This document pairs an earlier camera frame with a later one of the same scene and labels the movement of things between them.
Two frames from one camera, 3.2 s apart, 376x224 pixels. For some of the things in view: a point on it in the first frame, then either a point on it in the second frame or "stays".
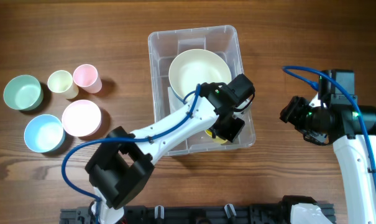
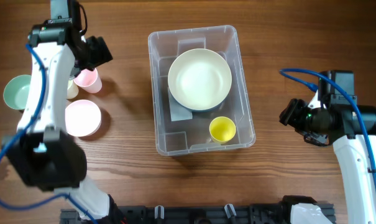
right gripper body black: (303, 116) stays
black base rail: (231, 214) stays
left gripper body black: (231, 128) to (96, 52)
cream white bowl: (193, 67) stays
